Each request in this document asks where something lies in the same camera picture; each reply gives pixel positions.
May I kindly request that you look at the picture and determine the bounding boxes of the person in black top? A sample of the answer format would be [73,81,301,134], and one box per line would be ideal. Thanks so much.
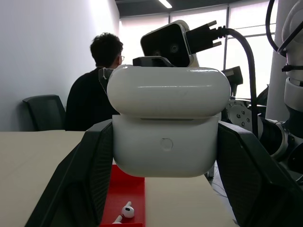
[64,33,125,131]

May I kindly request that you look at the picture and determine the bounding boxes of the white earbuds case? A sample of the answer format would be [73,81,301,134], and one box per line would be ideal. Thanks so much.
[106,65,232,178]

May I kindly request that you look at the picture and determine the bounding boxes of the dark office chair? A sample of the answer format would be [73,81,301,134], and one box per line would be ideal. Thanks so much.
[22,94,67,131]

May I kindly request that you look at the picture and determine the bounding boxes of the silver robot body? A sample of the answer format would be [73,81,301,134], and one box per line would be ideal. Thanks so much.
[265,0,303,121]

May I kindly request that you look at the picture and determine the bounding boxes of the red tray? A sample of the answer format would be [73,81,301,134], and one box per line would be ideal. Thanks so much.
[100,165,146,227]

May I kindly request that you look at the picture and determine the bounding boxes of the black camera cable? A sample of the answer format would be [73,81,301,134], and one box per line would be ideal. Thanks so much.
[186,20,259,138]

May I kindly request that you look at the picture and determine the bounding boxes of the black looping cable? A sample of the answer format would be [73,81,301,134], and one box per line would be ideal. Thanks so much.
[265,0,303,56]

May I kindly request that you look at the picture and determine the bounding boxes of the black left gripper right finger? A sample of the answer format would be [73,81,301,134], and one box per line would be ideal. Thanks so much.
[216,120,303,227]

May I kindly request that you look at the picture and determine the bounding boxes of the black monitor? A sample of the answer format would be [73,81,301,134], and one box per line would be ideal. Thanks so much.
[221,66,244,97]

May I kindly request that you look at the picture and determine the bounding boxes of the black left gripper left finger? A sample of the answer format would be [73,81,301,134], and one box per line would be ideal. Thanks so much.
[25,119,115,227]

